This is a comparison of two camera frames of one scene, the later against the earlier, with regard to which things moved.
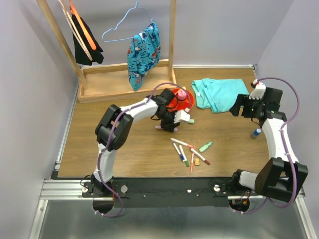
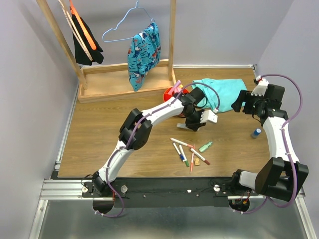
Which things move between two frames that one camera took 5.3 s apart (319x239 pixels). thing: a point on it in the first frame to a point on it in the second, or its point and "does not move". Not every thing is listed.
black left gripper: [170, 126] to [195, 125]
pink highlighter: [159, 127] to [177, 84]
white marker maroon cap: [207, 162] does not move
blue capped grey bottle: [256, 133] does not move
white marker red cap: [182, 143] does not move
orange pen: [192, 160] does not move
